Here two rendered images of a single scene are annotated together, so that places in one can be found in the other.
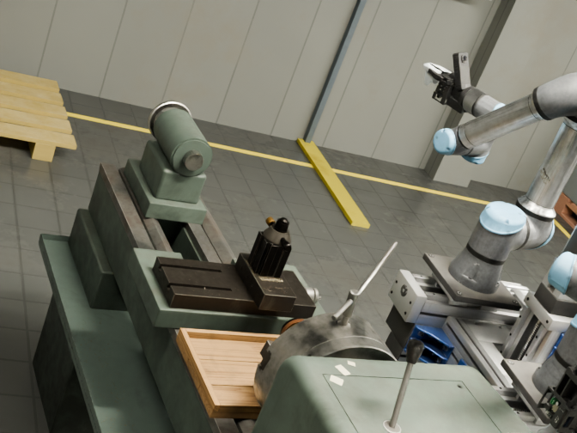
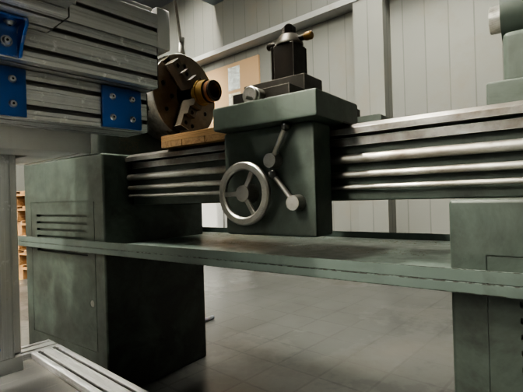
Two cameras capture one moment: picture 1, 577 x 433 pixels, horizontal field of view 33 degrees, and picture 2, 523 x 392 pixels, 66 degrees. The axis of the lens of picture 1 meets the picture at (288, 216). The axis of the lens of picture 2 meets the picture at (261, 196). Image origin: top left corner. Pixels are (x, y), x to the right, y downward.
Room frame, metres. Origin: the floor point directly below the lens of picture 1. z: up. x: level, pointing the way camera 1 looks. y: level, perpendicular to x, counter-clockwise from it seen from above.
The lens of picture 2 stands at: (3.44, -0.51, 0.70)
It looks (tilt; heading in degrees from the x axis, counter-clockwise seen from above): 0 degrees down; 158
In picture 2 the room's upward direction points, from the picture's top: 2 degrees counter-clockwise
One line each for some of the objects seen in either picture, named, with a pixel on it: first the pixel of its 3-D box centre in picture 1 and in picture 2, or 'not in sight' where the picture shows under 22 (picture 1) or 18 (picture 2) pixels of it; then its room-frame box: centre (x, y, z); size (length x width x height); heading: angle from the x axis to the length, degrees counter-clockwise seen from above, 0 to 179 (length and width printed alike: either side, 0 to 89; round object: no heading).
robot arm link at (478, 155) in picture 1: (475, 143); not in sight; (2.82, -0.44, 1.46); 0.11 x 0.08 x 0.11; 138
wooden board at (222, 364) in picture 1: (258, 374); (231, 142); (2.11, -0.08, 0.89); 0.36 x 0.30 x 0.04; 122
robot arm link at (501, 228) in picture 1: (499, 229); not in sight; (2.56, -0.56, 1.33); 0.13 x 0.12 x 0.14; 138
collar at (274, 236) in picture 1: (278, 234); (289, 41); (2.40, 0.01, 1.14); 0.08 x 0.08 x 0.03
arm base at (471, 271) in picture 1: (480, 264); not in sight; (2.55, -0.55, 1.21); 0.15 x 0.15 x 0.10
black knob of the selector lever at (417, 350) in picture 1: (414, 350); not in sight; (1.62, -0.31, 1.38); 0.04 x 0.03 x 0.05; 32
